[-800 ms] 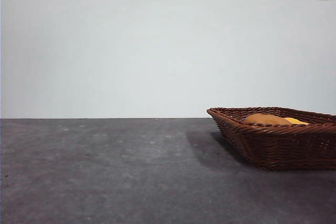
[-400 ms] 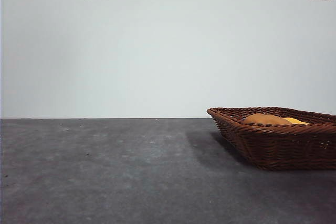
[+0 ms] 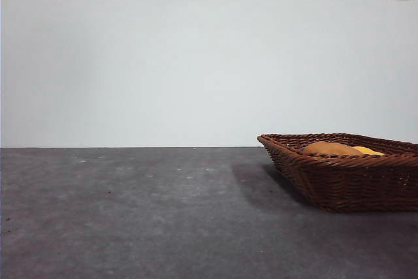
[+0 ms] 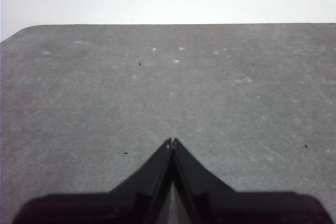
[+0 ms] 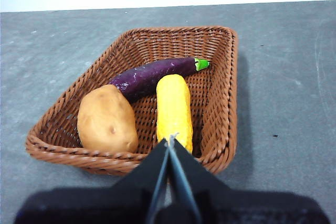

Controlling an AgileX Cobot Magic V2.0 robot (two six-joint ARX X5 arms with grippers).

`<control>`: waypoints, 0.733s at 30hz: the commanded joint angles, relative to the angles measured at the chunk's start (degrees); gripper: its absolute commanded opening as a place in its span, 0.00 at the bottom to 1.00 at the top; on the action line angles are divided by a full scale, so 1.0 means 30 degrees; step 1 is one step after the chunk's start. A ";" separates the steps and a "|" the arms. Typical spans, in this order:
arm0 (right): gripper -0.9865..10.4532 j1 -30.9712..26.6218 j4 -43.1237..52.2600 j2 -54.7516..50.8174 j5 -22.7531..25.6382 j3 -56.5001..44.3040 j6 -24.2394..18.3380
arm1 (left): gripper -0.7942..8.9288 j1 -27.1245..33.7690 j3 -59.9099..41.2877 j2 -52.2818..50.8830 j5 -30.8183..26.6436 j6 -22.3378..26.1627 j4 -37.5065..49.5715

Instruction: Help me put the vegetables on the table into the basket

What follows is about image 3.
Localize brown wicker basket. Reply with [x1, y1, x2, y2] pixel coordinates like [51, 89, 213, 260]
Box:
[257, 133, 418, 214]

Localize brown potato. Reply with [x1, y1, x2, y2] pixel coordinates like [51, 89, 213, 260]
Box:
[302, 141, 363, 157]

